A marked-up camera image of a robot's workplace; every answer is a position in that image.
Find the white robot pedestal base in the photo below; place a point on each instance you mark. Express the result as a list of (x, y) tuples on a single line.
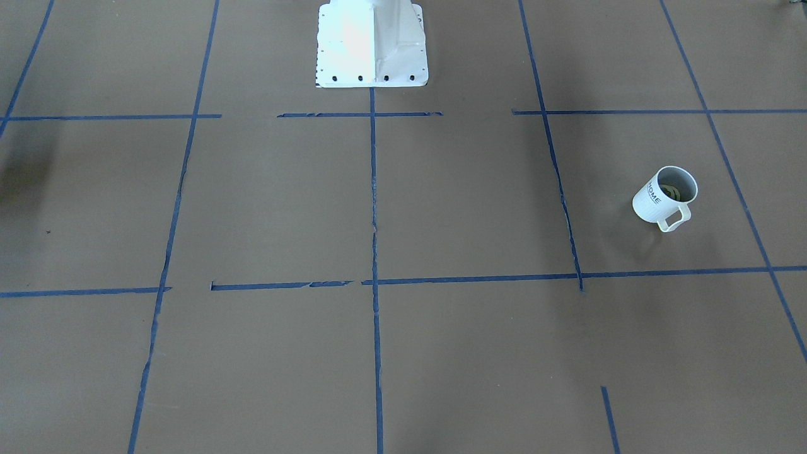
[(371, 44)]

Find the white mug with handle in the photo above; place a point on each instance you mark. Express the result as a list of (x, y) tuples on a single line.
[(664, 200)]

